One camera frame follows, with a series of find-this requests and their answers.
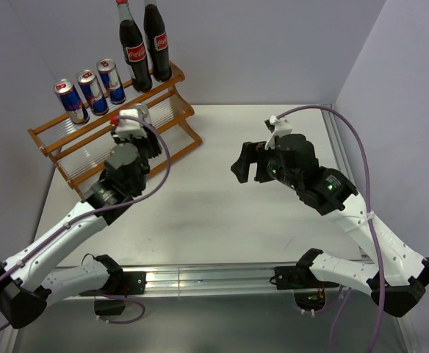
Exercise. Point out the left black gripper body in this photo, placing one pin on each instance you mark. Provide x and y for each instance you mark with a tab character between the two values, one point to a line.
148	147

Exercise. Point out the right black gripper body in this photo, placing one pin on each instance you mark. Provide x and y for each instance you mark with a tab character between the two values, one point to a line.
277	171

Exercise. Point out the blue silver can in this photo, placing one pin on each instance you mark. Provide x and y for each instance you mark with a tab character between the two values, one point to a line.
71	101

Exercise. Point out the cola bottle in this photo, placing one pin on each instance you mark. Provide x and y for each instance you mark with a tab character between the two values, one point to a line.
133	49
157	44

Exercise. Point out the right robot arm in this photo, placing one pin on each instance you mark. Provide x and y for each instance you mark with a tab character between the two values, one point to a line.
396	273

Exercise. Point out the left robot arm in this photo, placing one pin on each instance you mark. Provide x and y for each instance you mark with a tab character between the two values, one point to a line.
102	206

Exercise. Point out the wooden three-tier shelf rack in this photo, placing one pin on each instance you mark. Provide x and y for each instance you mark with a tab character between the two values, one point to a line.
78	151

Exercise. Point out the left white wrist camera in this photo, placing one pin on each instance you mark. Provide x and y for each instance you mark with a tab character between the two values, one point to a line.
125	127

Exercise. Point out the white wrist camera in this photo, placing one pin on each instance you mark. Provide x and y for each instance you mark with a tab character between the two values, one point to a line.
278	128
125	127

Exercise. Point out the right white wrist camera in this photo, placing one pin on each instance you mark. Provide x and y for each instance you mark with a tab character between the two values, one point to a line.
278	128

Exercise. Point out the aluminium right side rail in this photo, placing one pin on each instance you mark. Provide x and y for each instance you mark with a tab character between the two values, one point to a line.
332	127

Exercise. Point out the aluminium rail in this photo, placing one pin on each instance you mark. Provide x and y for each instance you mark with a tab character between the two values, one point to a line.
207	277
332	127

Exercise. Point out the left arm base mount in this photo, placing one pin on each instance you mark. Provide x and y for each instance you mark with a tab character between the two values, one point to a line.
133	283

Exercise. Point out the aluminium front rail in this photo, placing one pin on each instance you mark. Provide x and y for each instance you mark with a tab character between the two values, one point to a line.
207	277

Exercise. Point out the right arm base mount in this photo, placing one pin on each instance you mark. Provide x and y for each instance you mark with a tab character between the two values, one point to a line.
308	292

